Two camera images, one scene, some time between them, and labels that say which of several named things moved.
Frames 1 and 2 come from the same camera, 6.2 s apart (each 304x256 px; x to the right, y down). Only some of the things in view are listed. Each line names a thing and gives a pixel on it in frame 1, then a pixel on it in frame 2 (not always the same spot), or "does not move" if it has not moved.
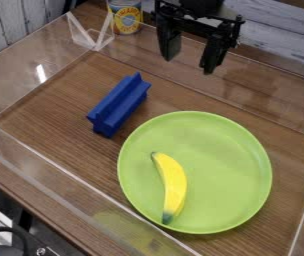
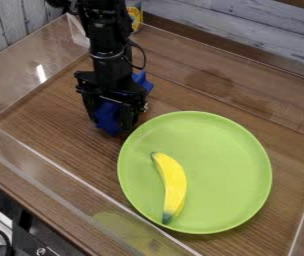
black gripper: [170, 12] to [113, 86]
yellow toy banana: [174, 185] does not move
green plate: [225, 164] does not move
